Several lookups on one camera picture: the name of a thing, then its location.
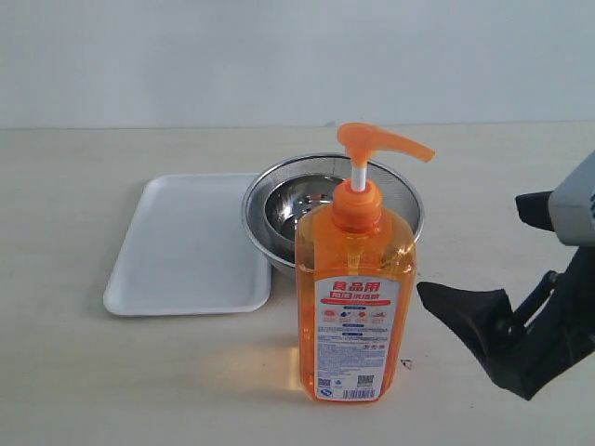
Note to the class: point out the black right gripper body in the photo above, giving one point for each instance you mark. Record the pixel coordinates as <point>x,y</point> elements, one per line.
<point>552,330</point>

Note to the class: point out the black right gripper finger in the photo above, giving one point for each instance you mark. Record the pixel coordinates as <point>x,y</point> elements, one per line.
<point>533,209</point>
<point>483,322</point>

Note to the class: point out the orange pump soap bottle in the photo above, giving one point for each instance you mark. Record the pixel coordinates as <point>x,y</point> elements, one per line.
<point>355,262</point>

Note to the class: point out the small stainless steel bowl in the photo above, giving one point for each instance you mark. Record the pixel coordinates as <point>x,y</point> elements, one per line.
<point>293,199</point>

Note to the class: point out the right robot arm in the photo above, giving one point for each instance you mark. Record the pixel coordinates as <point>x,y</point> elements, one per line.
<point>571,208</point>

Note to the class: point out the steel mesh colander basin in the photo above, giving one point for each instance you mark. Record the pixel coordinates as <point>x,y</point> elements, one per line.
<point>399,195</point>

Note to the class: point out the white rectangular plastic tray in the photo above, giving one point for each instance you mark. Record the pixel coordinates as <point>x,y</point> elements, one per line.
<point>186,252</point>

